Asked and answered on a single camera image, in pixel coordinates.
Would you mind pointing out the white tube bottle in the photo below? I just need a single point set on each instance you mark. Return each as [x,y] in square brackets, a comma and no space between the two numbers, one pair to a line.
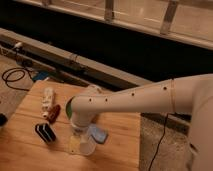
[48,98]

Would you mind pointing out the black white striped eraser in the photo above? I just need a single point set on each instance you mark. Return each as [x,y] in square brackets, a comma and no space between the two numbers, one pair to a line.
[45,132]

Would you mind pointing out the white ceramic cup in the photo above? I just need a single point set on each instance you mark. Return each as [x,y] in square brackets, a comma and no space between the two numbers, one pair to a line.
[87,145]

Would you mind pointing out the blue sponge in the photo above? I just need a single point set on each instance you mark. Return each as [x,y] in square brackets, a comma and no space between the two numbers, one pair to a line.
[98,134]

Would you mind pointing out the grey metal floor rail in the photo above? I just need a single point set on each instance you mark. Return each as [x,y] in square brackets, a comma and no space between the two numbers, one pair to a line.
[71,60]

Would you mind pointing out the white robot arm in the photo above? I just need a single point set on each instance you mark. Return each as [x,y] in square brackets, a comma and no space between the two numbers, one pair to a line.
[191,95]

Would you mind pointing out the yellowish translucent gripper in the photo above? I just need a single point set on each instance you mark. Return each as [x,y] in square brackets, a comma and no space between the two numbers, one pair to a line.
[77,143]

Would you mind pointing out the green bowl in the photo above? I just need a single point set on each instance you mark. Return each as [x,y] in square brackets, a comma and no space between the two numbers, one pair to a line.
[68,109]

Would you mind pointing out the blue object on floor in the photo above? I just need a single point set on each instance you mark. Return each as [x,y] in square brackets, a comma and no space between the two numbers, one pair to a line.
[42,75]

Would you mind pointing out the black object at left edge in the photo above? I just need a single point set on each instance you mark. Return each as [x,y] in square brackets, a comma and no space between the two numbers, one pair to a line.
[3,119]

